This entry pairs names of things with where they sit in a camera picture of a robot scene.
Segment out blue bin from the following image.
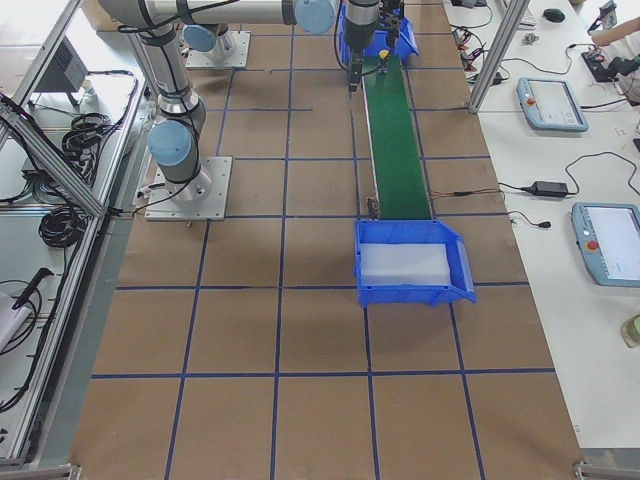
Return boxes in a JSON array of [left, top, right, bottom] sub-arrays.
[[354, 220, 476, 308], [337, 4, 420, 65]]

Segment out upper teach pendant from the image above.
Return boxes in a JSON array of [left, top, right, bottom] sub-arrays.
[[516, 78, 589, 133]]

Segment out blue bin far left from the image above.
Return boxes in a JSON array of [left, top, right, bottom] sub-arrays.
[[337, 4, 420, 65]]

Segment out teach pendant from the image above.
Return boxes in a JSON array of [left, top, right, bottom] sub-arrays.
[[571, 202, 639, 288], [516, 78, 589, 133]]

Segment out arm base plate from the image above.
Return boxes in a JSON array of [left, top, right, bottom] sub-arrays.
[[144, 156, 232, 221], [183, 25, 251, 70]]

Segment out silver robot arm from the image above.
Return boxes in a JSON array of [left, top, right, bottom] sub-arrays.
[[176, 1, 404, 54], [100, 0, 340, 203]]

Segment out white foam pad right bin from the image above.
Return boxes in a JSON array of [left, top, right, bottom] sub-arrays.
[[360, 243, 451, 285]]

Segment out blue bin near right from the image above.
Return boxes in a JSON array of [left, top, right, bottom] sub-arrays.
[[354, 220, 476, 308]]

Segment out aluminium frame post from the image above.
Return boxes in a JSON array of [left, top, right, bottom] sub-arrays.
[[468, 0, 529, 113]]

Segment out lower teach pendant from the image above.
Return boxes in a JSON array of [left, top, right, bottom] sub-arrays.
[[571, 202, 639, 288]]

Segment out black power adapter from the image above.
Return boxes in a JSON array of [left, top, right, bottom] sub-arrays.
[[531, 181, 570, 198]]

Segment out black computer mouse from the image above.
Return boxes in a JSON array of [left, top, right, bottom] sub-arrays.
[[542, 8, 566, 23]]

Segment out coiled black cables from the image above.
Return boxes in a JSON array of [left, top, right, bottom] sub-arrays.
[[38, 205, 84, 248]]

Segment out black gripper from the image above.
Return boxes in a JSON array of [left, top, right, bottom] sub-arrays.
[[381, 0, 403, 46], [344, 0, 376, 91]]

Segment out grey control box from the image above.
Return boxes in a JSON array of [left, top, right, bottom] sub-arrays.
[[34, 36, 88, 94]]

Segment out green conveyor belt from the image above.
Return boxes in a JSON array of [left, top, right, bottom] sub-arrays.
[[363, 55, 431, 220]]

